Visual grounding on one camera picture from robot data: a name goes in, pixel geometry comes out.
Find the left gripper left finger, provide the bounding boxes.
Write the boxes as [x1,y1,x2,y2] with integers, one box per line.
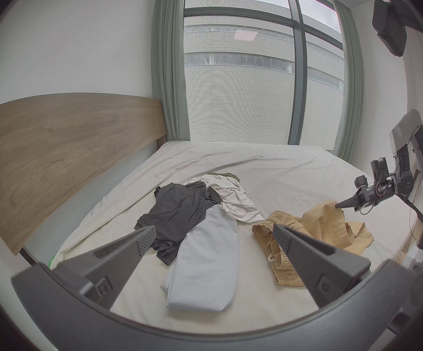
[56,225,157,310]

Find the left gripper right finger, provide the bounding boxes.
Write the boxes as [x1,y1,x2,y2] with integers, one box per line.
[272,223,372,310]

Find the bed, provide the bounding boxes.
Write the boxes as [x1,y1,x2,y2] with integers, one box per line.
[0,93,419,330]

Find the tan shorts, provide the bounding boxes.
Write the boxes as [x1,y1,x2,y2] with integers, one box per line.
[252,200,375,287]

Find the black T-shirt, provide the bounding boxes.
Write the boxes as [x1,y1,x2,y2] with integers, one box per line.
[135,181,221,266]

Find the pale blue garment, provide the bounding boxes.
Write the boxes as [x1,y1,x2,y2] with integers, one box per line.
[160,204,240,313]

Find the white garment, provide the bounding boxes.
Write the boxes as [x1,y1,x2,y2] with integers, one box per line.
[184,174,265,227]

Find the grey-green curtain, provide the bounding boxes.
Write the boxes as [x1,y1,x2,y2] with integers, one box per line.
[152,0,191,142]
[332,0,365,162]

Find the olive green garment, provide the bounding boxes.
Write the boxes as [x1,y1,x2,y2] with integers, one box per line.
[208,172,241,183]

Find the window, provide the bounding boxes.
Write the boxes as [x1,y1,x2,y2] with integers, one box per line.
[182,0,345,151]

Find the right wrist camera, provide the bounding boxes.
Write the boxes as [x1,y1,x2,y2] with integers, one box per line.
[370,157,389,186]

